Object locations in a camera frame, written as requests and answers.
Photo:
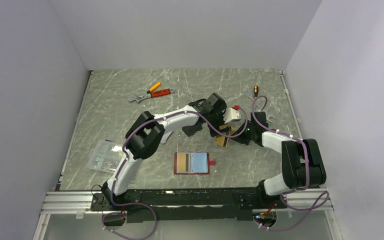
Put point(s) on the silver open end wrench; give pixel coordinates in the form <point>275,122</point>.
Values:
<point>258,108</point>

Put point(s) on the clear plastic screw box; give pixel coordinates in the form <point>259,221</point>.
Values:
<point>106,156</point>

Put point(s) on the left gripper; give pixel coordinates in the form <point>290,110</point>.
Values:
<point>221,111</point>

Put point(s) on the single gold credit card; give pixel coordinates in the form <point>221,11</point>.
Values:
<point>183,164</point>

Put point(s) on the red handled adjustable wrench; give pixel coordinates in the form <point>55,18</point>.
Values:
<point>154,94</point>

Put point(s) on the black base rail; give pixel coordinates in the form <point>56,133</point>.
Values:
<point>240,203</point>

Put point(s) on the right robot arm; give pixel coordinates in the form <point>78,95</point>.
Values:
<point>301,161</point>

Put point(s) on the orange black screwdriver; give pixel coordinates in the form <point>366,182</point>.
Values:
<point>255,91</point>

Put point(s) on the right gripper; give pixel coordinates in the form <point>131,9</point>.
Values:
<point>240,138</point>

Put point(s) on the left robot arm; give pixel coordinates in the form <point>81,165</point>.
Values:
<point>151,130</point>

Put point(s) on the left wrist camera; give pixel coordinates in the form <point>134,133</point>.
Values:
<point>231,115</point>

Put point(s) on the red leather card holder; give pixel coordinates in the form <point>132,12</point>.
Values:
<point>200,163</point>

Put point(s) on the aluminium frame rail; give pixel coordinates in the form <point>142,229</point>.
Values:
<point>79,203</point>

